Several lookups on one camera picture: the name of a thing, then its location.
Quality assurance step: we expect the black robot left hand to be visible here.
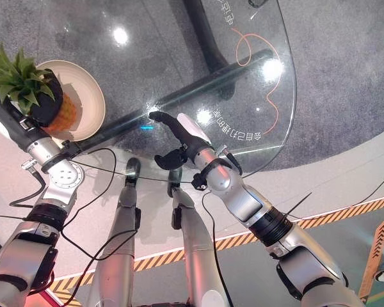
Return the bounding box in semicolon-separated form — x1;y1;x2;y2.
0;74;65;152

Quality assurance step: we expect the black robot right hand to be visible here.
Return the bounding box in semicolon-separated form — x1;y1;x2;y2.
148;111;214;170

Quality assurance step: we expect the orange pineapple with green crown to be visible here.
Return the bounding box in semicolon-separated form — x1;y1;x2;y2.
0;44;80;134

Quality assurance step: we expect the cream round plate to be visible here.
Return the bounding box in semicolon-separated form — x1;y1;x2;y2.
35;59;107;143

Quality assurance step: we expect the dark robot right foot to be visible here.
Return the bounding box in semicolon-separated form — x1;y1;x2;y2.
166;167;184;198

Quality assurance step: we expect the dark robot foot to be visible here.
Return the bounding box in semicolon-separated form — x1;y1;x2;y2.
166;167;184;198
124;157;143;188

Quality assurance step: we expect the dark robot left foot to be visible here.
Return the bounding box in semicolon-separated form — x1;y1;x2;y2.
124;157;143;188

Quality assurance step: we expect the black table base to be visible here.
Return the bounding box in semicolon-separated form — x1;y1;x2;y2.
76;0;276;154

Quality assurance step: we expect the silver robot right leg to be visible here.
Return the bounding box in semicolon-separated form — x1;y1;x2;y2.
170;188;235;307

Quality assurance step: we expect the silver robot leg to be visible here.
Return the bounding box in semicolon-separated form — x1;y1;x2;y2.
170;188;235;307
92;184;142;307

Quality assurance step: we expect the silver robot left leg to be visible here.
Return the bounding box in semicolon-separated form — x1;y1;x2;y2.
92;184;142;307

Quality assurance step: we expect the yellow black hazard tape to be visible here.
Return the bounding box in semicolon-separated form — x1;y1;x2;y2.
47;195;384;307

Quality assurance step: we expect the orange arrow floor sign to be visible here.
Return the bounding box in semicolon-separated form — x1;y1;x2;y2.
359;219;384;303

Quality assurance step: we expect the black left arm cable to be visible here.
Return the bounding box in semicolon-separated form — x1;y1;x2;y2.
9;146;138;305

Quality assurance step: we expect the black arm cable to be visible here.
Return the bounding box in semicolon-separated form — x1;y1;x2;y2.
200;190;235;307
9;146;138;305

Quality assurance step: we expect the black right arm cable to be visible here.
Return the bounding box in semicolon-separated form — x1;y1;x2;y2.
200;190;235;307

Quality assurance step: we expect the black floor cable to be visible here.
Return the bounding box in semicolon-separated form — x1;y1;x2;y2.
287;169;384;221

